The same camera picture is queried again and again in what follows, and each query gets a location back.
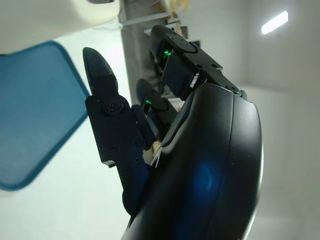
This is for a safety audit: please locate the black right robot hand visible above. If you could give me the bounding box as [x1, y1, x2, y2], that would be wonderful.
[82, 24, 264, 240]

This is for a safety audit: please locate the blue plastic tray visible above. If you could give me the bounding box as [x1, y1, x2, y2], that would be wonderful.
[0, 40, 92, 192]

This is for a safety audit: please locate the ceiling light panel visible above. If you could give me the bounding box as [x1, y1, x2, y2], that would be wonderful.
[260, 10, 289, 36]

